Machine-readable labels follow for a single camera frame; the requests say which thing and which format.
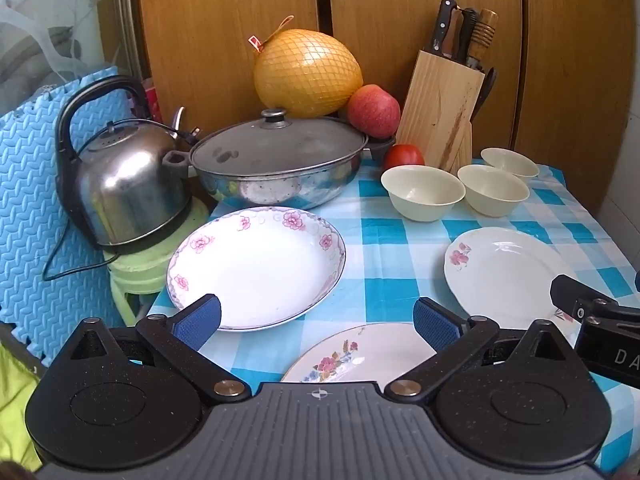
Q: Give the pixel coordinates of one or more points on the large pink floral deep plate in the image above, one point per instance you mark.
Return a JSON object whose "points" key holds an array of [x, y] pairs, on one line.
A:
{"points": [[260, 270]]}

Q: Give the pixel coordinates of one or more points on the red tomato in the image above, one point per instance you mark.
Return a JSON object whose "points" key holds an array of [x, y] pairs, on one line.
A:
{"points": [[402, 156]]}

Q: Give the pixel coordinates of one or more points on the wooden knife block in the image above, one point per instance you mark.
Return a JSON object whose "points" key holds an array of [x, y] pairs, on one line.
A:
{"points": [[435, 110]]}

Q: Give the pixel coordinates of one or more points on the light green plastic stool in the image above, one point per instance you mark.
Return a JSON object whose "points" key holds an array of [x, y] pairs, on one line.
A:
{"points": [[145, 270]]}

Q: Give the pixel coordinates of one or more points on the blue foam mat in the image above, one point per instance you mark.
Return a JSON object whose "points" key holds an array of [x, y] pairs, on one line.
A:
{"points": [[30, 210]]}

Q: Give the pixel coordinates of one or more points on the black kitchen scissors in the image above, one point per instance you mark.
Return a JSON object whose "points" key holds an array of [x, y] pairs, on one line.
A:
{"points": [[486, 90]]}

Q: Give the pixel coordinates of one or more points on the blue white checkered tablecloth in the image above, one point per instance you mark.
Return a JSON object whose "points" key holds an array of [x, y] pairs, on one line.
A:
{"points": [[395, 260]]}

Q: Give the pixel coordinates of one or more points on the red packet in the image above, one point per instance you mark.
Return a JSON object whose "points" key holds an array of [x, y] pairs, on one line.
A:
{"points": [[151, 100]]}

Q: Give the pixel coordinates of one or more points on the red apple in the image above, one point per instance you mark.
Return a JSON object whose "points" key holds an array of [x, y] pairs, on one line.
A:
{"points": [[372, 112]]}

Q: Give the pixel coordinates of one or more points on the cream bowl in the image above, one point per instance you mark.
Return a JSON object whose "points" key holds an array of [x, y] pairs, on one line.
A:
{"points": [[422, 192], [510, 162], [492, 190]]}

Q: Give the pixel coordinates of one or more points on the stainless steel kettle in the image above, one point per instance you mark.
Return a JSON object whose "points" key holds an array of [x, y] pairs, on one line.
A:
{"points": [[125, 180]]}

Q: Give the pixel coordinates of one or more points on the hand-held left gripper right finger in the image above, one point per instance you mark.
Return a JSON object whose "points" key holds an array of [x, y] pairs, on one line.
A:
{"points": [[435, 322]]}

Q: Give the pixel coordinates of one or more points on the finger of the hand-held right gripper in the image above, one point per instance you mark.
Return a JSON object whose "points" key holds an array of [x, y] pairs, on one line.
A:
{"points": [[570, 292]]}

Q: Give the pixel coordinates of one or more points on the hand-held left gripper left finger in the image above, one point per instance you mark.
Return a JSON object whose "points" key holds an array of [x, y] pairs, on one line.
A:
{"points": [[197, 317]]}

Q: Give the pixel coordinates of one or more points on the stainless steel pan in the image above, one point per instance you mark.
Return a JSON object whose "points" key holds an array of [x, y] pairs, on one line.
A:
{"points": [[280, 190]]}

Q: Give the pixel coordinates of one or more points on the pomelo in yellow net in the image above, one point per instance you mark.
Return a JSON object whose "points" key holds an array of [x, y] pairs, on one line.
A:
{"points": [[305, 75]]}

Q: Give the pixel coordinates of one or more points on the white plate single pink flower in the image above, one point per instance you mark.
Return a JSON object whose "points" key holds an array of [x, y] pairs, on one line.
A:
{"points": [[505, 280]]}

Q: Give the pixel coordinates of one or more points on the white plate colourful flowers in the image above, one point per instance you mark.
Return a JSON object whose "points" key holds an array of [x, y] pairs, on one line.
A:
{"points": [[370, 355]]}

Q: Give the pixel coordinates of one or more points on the white sheer curtain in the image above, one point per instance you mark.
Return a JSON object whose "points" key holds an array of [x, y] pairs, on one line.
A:
{"points": [[45, 25]]}

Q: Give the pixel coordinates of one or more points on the yellow-green cloth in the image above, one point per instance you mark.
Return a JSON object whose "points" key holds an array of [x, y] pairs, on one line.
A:
{"points": [[15, 410]]}

